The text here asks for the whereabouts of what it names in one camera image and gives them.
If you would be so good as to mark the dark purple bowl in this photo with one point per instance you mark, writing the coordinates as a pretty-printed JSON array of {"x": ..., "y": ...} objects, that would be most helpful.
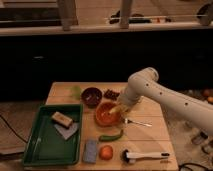
[{"x": 91, "y": 97}]

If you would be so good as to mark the green cucumber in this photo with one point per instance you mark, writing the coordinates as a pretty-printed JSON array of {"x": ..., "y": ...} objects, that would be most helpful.
[{"x": 109, "y": 138}]

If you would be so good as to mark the orange bowl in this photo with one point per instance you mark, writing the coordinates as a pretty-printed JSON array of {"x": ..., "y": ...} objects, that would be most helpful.
[{"x": 103, "y": 117}]

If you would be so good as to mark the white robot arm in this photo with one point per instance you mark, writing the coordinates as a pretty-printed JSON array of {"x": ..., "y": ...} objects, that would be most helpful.
[{"x": 144, "y": 83}]

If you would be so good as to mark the grey blue sponge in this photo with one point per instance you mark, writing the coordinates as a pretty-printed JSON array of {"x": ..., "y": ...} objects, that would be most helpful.
[{"x": 90, "y": 151}]

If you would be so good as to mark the pale green vegetable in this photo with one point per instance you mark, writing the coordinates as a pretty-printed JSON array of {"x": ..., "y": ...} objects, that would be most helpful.
[{"x": 76, "y": 92}]

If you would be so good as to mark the wooden block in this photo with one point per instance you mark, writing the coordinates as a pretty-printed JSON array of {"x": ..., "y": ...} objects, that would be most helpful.
[{"x": 62, "y": 119}]

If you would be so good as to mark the grey cloth in tray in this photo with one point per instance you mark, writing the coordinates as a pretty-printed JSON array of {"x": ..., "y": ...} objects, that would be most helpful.
[{"x": 66, "y": 133}]

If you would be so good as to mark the green plastic tray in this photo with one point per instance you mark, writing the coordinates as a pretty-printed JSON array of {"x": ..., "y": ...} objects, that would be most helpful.
[{"x": 46, "y": 146}]

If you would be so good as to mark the white handled dish brush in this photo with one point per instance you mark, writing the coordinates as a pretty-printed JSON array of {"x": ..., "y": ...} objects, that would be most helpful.
[{"x": 131, "y": 157}]

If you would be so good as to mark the metal spoon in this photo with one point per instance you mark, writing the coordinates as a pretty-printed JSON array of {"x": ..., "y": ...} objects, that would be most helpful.
[{"x": 128, "y": 121}]

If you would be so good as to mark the orange fruit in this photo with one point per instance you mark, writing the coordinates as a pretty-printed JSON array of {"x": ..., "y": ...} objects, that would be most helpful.
[{"x": 106, "y": 152}]

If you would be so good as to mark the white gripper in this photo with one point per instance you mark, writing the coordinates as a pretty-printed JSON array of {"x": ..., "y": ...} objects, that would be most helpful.
[{"x": 123, "y": 109}]

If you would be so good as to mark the bunch of dark grapes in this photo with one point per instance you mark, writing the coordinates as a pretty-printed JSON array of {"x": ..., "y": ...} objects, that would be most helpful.
[{"x": 110, "y": 94}]

